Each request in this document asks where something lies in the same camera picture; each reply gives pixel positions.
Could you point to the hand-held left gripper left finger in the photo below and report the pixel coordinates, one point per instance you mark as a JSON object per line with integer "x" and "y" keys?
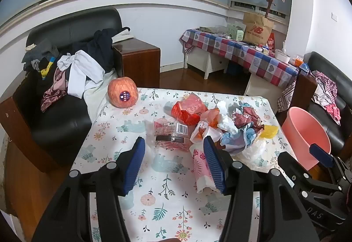
{"x": 134, "y": 165}

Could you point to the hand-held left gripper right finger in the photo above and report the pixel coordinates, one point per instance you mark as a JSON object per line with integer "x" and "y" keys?
{"x": 214, "y": 167}

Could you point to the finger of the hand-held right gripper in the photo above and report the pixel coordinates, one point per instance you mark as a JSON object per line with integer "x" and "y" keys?
{"x": 291, "y": 166}
{"x": 320, "y": 152}

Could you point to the pink floral plastic bag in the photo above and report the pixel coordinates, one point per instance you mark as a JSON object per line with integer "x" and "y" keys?
{"x": 199, "y": 170}

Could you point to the pink plastic bucket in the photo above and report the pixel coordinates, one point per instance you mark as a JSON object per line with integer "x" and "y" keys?
{"x": 297, "y": 132}

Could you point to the clear plastic bag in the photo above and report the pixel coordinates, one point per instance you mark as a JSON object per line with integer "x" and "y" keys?
{"x": 255, "y": 154}

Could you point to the yellow foam fruit net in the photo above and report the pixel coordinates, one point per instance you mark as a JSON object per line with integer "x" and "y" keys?
{"x": 271, "y": 131}

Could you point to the clear wrapper with barcode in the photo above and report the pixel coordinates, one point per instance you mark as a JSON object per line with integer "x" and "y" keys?
{"x": 167, "y": 132}

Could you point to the white tissue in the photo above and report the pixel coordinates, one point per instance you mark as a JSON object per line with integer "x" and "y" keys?
{"x": 227, "y": 121}

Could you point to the orange and white plastic bag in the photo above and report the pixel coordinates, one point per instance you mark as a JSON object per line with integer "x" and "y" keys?
{"x": 209, "y": 118}

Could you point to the dark red wrapper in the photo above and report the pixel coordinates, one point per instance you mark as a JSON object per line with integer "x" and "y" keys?
{"x": 247, "y": 118}

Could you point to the red snack wrapper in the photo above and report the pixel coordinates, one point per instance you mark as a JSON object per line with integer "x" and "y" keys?
{"x": 189, "y": 110}

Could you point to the black leather armchair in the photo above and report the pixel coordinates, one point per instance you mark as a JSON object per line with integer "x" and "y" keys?
{"x": 338, "y": 132}

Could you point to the floral tablecloth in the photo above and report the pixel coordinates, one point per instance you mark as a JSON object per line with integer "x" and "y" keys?
{"x": 165, "y": 170}

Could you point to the pink floral garment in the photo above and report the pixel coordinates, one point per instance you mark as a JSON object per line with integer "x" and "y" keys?
{"x": 333, "y": 114}

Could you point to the plaid garment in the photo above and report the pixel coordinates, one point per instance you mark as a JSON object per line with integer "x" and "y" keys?
{"x": 327, "y": 85}

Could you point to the red apple with sticker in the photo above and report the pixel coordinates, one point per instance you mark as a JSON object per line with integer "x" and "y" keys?
{"x": 121, "y": 88}

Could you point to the black leather sofa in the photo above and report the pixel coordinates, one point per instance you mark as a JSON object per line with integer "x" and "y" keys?
{"x": 60, "y": 121}

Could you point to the blue plastic bag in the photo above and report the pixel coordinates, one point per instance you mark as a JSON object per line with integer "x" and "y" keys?
{"x": 304, "y": 67}

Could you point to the orange packet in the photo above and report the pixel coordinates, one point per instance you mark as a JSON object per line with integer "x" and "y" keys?
{"x": 298, "y": 60}

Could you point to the small brown wooden cabinet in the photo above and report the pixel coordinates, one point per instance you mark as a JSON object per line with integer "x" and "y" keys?
{"x": 140, "y": 66}

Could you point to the white table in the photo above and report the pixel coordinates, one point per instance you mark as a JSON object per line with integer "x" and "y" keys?
{"x": 211, "y": 62}

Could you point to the maroon floral garment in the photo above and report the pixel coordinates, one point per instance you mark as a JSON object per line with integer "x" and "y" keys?
{"x": 53, "y": 93}

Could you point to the white bottle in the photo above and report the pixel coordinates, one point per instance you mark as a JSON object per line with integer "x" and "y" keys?
{"x": 284, "y": 46}

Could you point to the small colourful packets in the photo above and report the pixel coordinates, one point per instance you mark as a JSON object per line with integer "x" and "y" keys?
{"x": 264, "y": 50}

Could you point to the checkered tablecloth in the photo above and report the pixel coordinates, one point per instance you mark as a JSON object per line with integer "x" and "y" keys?
{"x": 233, "y": 49}

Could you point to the dark navy garment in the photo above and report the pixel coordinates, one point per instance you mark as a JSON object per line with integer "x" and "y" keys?
{"x": 101, "y": 46}

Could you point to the red packet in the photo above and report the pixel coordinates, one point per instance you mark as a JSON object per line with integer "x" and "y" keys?
{"x": 271, "y": 40}

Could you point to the white paper stack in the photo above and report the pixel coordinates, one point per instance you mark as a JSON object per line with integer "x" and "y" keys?
{"x": 122, "y": 37}

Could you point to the yellow and blue cloth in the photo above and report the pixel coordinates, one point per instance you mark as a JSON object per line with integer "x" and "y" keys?
{"x": 47, "y": 67}

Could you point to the brown paper bag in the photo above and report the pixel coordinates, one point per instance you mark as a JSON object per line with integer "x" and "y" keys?
{"x": 258, "y": 30}

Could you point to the green box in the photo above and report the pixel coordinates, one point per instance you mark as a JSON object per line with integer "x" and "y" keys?
{"x": 236, "y": 31}

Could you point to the clear plastic packaging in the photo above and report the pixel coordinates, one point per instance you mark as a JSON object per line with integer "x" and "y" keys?
{"x": 213, "y": 29}

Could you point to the grey garment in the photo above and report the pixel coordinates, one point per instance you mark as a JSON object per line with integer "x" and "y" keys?
{"x": 41, "y": 52}

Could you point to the white wall switch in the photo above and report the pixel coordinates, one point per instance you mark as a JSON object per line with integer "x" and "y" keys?
{"x": 334, "y": 16}

